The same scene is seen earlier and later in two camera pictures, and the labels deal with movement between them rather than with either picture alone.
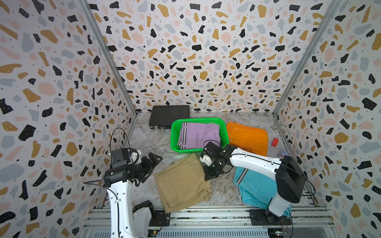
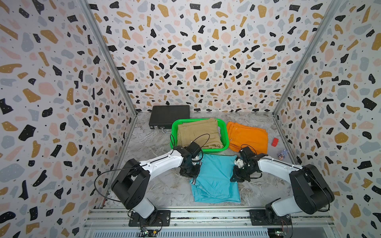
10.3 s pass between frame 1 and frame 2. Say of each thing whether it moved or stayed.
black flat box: stayed
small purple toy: stayed
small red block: stayed
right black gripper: moved
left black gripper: moved
